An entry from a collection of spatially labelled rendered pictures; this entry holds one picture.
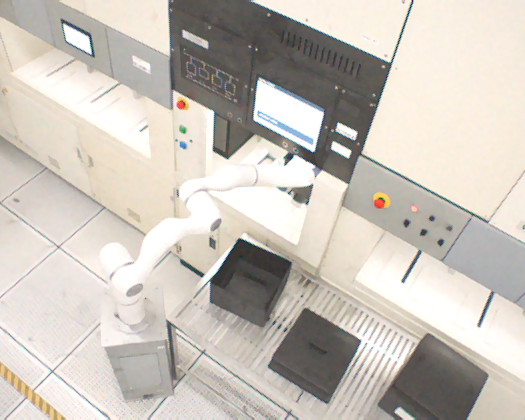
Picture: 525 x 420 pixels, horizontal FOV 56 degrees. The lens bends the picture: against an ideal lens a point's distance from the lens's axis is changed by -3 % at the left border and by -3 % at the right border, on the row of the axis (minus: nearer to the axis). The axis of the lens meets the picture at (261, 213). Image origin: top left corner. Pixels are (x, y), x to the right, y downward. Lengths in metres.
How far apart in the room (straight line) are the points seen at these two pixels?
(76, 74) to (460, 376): 2.67
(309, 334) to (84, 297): 1.59
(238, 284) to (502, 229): 1.18
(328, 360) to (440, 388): 0.45
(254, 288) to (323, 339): 0.41
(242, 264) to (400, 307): 0.76
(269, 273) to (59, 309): 1.42
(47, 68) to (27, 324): 1.56
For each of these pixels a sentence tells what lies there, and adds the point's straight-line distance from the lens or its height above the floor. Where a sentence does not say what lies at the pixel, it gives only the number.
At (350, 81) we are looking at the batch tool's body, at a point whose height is 1.83.
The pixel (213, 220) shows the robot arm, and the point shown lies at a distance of 1.86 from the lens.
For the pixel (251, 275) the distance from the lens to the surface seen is 2.36.
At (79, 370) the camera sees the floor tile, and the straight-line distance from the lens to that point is 3.08.
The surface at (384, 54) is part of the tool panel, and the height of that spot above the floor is 1.97.
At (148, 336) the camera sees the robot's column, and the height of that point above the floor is 0.76.
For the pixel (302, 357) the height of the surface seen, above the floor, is 0.86.
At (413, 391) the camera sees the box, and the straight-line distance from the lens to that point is 2.04.
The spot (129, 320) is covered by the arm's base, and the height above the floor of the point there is 0.81.
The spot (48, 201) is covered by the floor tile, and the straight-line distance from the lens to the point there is 3.78.
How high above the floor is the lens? 2.80
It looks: 51 degrees down
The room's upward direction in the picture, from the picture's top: 9 degrees clockwise
